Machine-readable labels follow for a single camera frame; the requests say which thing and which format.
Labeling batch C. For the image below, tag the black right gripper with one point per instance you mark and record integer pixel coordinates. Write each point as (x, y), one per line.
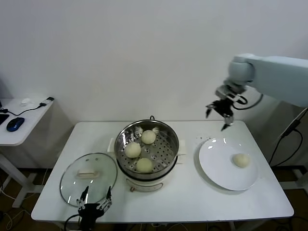
(223, 107)

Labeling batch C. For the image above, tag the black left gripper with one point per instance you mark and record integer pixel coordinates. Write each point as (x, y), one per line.
(87, 214)

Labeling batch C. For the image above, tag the round glass pot lid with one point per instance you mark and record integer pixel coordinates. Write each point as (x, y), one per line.
(72, 178)

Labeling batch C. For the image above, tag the white steamed baozi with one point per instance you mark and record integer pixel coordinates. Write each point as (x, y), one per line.
(148, 137)
(132, 150)
(241, 160)
(144, 165)

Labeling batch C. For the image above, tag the light blue right robot arm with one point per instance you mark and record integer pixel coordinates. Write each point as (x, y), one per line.
(276, 72)

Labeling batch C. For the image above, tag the stainless steel steamer basket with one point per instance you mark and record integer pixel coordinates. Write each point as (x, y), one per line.
(166, 154)

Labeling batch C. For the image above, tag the white round plate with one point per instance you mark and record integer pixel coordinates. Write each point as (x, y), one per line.
(216, 168)

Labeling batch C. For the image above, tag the white side desk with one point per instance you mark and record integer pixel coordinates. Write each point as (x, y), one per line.
(29, 125)

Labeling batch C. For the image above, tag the blue computer mouse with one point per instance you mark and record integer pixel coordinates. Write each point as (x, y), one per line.
(15, 124)

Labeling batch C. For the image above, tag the crumpled white tissue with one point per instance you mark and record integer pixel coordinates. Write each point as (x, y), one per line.
(26, 101)

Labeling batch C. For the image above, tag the black keyboard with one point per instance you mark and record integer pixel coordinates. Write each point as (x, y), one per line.
(3, 118)

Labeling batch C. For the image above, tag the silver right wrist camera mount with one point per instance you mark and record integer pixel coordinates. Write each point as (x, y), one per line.
(223, 91)

